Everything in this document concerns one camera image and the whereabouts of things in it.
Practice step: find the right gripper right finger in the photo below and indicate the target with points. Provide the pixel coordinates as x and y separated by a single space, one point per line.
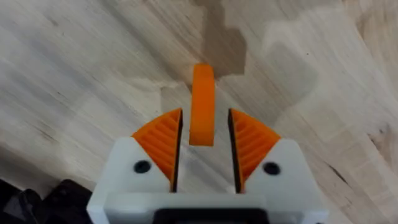
289 168

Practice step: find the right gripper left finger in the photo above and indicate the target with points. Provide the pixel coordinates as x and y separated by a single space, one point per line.
124 168

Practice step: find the orange ribbed wedge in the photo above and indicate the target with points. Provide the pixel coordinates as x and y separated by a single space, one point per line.
202 105

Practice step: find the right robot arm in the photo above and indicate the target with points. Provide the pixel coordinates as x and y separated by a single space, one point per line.
65 202

